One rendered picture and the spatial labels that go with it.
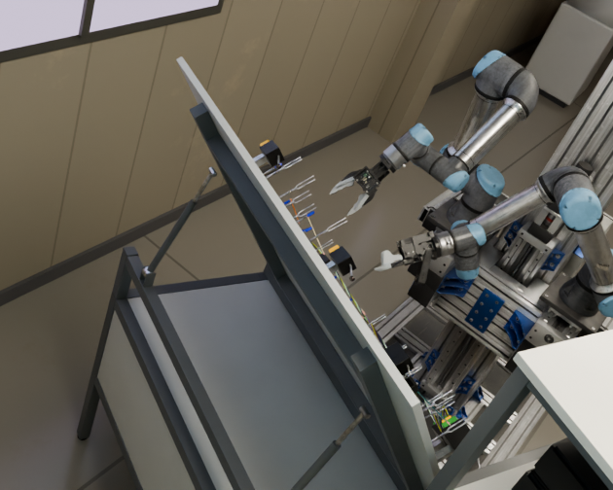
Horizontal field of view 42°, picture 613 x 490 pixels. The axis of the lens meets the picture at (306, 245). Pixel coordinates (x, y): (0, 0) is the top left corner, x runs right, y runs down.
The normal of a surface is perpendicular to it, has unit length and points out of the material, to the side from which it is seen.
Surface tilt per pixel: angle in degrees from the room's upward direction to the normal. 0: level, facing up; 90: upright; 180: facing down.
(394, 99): 90
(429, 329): 0
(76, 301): 0
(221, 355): 0
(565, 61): 90
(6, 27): 90
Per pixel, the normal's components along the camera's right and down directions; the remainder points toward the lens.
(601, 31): -0.52, 0.40
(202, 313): 0.32, -0.73
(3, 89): 0.76, 0.58
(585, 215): -0.09, 0.52
